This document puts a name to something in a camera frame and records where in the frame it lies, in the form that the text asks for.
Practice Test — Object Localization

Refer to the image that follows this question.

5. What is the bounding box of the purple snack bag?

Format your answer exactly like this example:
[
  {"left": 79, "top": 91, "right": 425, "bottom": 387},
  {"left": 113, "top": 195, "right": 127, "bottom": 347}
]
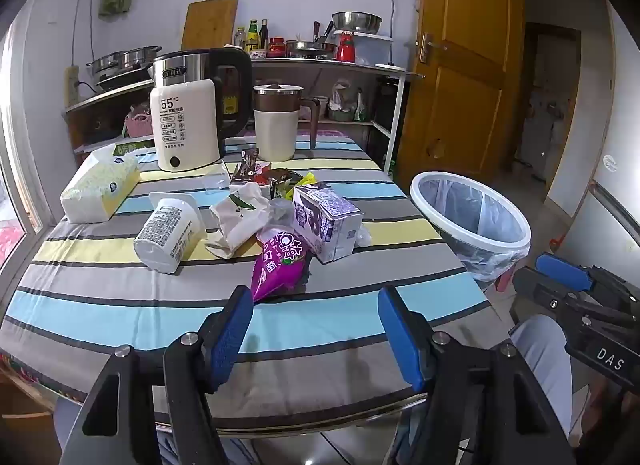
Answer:
[{"left": 250, "top": 227, "right": 307, "bottom": 303}]

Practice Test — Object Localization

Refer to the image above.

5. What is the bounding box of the white yogurt cup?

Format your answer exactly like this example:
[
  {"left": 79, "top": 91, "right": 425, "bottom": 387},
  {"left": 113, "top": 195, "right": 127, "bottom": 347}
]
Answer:
[{"left": 134, "top": 192, "right": 206, "bottom": 274}]

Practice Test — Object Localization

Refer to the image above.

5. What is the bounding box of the white paper bag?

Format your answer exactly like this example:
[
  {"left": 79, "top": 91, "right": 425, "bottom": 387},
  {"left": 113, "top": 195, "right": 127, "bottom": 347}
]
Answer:
[{"left": 205, "top": 182, "right": 270, "bottom": 259}]

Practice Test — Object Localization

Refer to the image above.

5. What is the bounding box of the clear plastic wrap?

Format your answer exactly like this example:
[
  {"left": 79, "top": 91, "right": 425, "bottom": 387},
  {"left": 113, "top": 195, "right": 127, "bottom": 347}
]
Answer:
[{"left": 268, "top": 198, "right": 295, "bottom": 228}]

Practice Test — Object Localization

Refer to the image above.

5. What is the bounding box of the purple milk carton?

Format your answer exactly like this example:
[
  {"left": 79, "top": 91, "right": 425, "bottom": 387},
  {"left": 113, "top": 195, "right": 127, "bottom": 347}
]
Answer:
[{"left": 293, "top": 184, "right": 363, "bottom": 263}]

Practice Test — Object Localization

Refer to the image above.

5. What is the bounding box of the brown coffee sachet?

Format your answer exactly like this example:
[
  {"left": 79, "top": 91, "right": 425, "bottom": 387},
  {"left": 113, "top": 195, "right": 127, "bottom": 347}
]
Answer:
[{"left": 231, "top": 149, "right": 258, "bottom": 182}]

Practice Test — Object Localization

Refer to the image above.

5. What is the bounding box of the yellow snack packet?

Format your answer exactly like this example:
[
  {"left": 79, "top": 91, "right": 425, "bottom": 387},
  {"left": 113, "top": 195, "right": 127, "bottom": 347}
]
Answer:
[{"left": 283, "top": 173, "right": 317, "bottom": 200}]

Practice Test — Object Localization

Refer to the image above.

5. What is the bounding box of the white trash bin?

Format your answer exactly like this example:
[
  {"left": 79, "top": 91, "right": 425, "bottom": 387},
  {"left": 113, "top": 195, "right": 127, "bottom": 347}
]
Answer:
[{"left": 410, "top": 170, "right": 532, "bottom": 289}]

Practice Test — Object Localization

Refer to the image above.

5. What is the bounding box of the striped tablecloth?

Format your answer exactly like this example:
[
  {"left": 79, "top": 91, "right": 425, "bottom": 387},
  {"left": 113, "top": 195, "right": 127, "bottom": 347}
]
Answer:
[{"left": 0, "top": 129, "right": 494, "bottom": 431}]

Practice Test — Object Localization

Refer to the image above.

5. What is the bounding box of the clear zip bag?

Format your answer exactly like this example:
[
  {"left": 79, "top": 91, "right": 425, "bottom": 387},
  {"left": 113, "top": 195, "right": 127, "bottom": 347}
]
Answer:
[{"left": 200, "top": 167, "right": 230, "bottom": 193}]

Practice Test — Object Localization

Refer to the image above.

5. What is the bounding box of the wooden door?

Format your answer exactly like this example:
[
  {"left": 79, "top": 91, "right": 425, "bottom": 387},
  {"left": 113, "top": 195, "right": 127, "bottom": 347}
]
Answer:
[{"left": 395, "top": 0, "right": 524, "bottom": 189}]

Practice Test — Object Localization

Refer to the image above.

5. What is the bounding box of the small brown wrapper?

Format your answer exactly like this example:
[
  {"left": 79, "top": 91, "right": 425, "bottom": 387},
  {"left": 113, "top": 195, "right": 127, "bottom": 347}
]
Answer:
[{"left": 264, "top": 168, "right": 303, "bottom": 199}]

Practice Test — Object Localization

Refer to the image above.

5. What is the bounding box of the yellow tissue pack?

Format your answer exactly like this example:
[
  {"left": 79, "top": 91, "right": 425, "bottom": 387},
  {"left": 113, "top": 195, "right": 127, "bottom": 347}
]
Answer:
[{"left": 60, "top": 144, "right": 140, "bottom": 225}]

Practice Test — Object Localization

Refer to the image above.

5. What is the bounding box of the metal shelf rack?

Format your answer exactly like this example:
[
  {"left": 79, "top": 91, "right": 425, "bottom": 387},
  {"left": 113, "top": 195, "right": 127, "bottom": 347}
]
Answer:
[{"left": 62, "top": 58, "right": 423, "bottom": 156}]

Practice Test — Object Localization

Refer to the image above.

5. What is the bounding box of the white electric kettle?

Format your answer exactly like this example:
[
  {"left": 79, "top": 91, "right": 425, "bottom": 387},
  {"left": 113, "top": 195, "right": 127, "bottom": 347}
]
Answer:
[{"left": 150, "top": 46, "right": 254, "bottom": 173}]

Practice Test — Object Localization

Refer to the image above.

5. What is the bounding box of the cream brown lidded mug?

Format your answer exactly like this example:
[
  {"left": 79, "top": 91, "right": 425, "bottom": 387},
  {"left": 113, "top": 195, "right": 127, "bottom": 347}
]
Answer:
[{"left": 253, "top": 83, "right": 320, "bottom": 162}]

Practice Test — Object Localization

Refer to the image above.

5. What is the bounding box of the red bottle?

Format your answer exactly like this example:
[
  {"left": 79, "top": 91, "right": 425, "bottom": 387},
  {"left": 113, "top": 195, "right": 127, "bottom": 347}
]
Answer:
[{"left": 335, "top": 32, "right": 356, "bottom": 63}]

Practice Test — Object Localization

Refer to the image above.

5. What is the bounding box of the steel pot on stove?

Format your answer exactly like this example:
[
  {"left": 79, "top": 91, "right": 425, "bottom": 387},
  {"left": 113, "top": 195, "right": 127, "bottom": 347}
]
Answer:
[{"left": 87, "top": 45, "right": 162, "bottom": 83}]

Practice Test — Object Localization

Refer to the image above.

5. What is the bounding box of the steel bowl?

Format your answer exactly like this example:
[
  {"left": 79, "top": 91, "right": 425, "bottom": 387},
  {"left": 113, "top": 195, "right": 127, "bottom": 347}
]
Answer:
[{"left": 332, "top": 10, "right": 383, "bottom": 35}]

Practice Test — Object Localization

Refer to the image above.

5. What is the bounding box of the wooden cutting board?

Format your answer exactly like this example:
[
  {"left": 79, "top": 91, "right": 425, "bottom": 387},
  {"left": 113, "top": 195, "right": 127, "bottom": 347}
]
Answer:
[{"left": 181, "top": 0, "right": 239, "bottom": 50}]

